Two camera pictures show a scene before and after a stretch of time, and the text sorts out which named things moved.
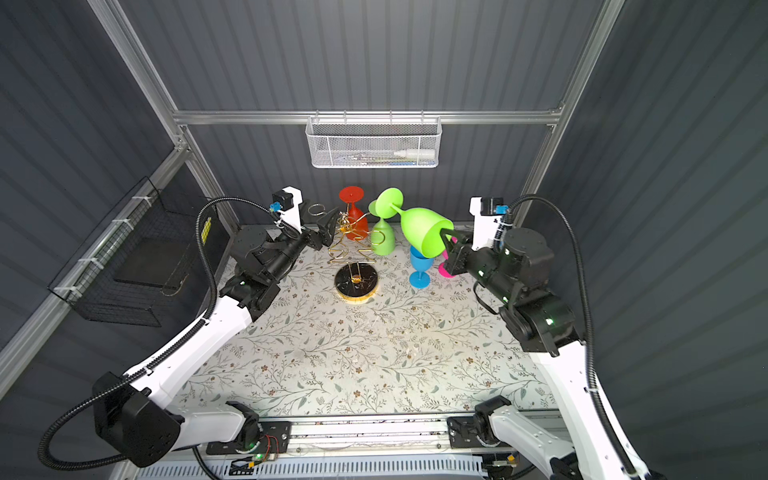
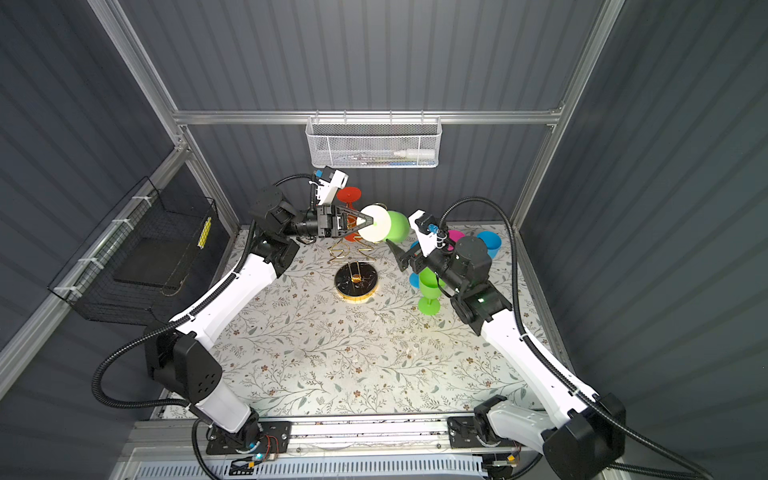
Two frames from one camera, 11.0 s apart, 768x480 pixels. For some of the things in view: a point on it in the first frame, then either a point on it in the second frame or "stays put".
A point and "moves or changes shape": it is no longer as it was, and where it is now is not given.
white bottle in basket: x=416 y=153 stays put
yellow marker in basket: x=206 y=230 stays put
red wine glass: x=358 y=223 stays put
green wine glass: x=421 y=226 to x=429 y=303
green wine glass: x=382 y=235 moves or changes shape
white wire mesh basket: x=374 y=142 stays put
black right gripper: x=457 y=252 to x=417 y=259
